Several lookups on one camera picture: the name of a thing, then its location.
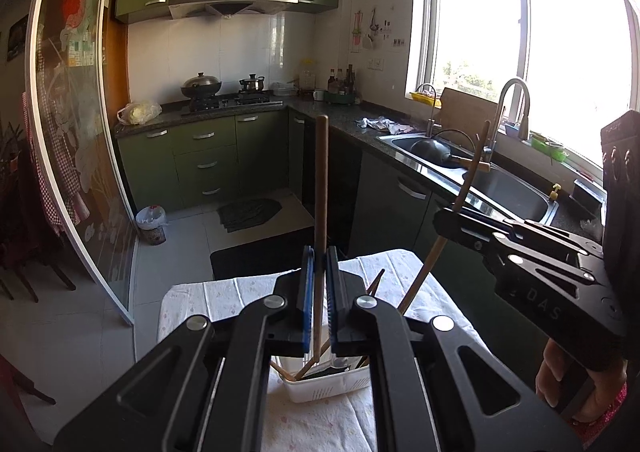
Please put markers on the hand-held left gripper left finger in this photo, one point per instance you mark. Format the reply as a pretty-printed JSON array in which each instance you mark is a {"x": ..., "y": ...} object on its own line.
[{"x": 308, "y": 292}]

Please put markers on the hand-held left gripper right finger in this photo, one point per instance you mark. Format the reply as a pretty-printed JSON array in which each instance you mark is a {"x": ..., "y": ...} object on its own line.
[{"x": 331, "y": 292}]

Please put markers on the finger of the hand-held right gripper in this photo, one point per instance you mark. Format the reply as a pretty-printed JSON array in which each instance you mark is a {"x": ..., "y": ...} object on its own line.
[
  {"x": 465, "y": 232},
  {"x": 550, "y": 237}
]

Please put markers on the thin wooden chopstick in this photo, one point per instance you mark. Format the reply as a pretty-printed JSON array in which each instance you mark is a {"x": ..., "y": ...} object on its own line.
[{"x": 470, "y": 172}]

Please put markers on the white plastic basket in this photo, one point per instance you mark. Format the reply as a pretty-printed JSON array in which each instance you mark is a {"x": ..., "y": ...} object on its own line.
[{"x": 320, "y": 390}]

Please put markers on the thick wooden chopstick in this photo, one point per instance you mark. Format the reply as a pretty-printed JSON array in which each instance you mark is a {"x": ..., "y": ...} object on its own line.
[{"x": 321, "y": 182}]

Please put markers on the person's right forearm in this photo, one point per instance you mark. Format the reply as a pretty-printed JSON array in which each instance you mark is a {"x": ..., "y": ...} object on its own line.
[{"x": 614, "y": 419}]

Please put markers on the person's right hand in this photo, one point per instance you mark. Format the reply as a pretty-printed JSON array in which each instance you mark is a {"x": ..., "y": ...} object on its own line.
[{"x": 550, "y": 369}]

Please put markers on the small yellow knob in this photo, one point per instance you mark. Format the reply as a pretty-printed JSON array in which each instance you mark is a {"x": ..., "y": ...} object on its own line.
[{"x": 554, "y": 193}]

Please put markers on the black box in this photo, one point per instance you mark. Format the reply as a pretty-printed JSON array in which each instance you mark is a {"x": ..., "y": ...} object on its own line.
[{"x": 586, "y": 197}]

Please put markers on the stainless steel double sink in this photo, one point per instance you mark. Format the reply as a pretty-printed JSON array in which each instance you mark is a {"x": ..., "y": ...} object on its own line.
[{"x": 510, "y": 197}]

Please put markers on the green sink base cabinet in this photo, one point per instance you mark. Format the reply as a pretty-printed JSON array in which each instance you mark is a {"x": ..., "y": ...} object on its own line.
[{"x": 390, "y": 212}]

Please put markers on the white floral tablecloth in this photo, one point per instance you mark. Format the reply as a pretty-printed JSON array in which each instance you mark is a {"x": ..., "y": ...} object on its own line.
[{"x": 225, "y": 292}]

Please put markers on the green plastic container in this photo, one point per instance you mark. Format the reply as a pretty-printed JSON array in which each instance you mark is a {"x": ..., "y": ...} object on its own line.
[{"x": 547, "y": 147}]

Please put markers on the grey floor mat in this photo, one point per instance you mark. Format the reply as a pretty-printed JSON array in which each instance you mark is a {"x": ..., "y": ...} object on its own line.
[{"x": 250, "y": 214}]

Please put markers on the small steel faucet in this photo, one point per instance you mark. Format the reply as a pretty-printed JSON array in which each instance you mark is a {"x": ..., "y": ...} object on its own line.
[{"x": 431, "y": 124}]

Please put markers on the wooden cutting board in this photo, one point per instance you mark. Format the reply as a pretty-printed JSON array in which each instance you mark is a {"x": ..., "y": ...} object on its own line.
[{"x": 460, "y": 112}]

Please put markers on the crumpled dish rag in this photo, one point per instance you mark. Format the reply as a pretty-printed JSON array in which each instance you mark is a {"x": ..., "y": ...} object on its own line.
[{"x": 382, "y": 124}]

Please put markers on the yellow hanging basket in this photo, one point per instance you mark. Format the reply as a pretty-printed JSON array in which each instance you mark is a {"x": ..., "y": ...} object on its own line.
[{"x": 425, "y": 99}]

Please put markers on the tall steel faucet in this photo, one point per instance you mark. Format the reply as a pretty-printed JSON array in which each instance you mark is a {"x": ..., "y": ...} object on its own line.
[{"x": 505, "y": 92}]

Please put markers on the small trash bin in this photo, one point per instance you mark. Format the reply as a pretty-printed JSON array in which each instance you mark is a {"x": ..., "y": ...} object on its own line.
[{"x": 151, "y": 227}]

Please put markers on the green bottle tray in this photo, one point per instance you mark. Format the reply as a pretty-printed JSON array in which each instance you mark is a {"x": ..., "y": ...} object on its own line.
[{"x": 343, "y": 98}]

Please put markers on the dark sauce bottle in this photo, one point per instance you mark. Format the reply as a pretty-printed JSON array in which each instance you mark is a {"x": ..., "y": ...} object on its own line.
[
  {"x": 331, "y": 82},
  {"x": 351, "y": 79},
  {"x": 340, "y": 82}
]

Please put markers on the white cup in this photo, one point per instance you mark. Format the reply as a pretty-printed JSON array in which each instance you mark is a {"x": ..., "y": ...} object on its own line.
[{"x": 319, "y": 95}]

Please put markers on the kitchen window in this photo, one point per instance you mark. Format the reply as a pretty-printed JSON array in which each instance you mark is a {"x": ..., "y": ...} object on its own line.
[{"x": 475, "y": 32}]

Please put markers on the green base cabinet with drawers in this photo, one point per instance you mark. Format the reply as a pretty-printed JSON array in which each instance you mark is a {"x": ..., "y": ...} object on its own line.
[{"x": 150, "y": 167}]

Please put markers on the clear plastic container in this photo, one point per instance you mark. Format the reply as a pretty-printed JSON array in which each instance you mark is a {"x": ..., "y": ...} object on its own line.
[{"x": 283, "y": 89}]

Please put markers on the black gas stove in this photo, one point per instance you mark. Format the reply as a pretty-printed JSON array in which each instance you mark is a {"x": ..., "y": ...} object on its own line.
[{"x": 225, "y": 103}]

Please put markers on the large oil bottle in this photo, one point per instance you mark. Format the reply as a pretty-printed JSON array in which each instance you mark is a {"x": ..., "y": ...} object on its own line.
[{"x": 307, "y": 77}]

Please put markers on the steel kettle pot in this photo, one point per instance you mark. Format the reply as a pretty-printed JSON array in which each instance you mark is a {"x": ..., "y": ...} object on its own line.
[{"x": 252, "y": 83}]

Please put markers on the black wok with lid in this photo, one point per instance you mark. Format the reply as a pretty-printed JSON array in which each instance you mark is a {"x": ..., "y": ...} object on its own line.
[{"x": 201, "y": 87}]

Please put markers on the white plastic bag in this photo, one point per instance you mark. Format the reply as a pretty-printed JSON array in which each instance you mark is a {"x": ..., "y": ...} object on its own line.
[{"x": 139, "y": 113}]

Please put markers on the dark wooden chair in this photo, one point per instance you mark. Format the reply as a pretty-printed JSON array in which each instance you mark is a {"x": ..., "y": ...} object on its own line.
[{"x": 35, "y": 267}]

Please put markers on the etched glass sliding door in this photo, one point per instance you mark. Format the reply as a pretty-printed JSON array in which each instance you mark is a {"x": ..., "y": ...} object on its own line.
[{"x": 75, "y": 132}]

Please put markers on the red cushioned chair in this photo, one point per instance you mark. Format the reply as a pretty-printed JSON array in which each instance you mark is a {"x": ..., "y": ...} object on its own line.
[{"x": 15, "y": 382}]

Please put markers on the red paper decoration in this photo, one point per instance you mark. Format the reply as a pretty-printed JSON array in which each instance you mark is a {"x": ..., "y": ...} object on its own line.
[{"x": 77, "y": 2}]

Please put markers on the white wall socket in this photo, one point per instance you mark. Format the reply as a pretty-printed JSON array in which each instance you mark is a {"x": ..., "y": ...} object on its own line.
[{"x": 376, "y": 64}]

